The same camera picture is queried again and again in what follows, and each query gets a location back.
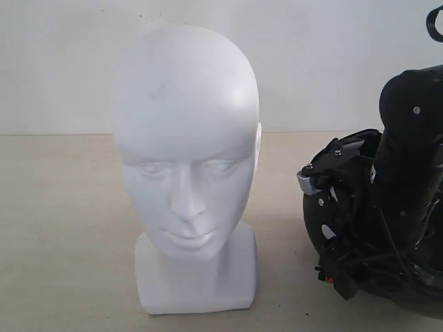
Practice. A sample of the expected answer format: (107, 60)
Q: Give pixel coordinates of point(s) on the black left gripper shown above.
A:
(344, 162)

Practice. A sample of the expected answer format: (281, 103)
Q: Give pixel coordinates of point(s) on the black helmet with tinted visor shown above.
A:
(360, 249)

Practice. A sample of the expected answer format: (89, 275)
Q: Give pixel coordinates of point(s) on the white mannequin head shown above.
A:
(187, 130)

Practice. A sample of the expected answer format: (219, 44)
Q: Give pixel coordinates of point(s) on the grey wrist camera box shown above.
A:
(306, 184)

